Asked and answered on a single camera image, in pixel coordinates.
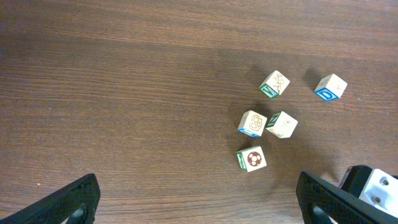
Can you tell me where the wooden block blue D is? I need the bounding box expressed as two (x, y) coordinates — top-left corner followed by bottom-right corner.
(314, 73), (348, 101)

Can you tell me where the wooden block soccer ball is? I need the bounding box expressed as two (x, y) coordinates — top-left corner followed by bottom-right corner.
(236, 146), (267, 172)

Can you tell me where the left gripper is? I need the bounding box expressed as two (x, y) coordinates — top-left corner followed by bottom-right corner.
(296, 165), (398, 224)

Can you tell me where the wooden block green V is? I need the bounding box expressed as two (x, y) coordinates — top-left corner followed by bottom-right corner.
(259, 70), (290, 99)

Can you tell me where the wooden block pretzel blue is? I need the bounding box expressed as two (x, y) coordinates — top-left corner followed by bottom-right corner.
(238, 110), (267, 138)

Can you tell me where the wooden block green N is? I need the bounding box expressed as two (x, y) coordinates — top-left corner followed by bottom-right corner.
(266, 111), (298, 138)

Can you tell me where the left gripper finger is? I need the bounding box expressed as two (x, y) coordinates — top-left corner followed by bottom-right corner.
(1, 174), (100, 224)

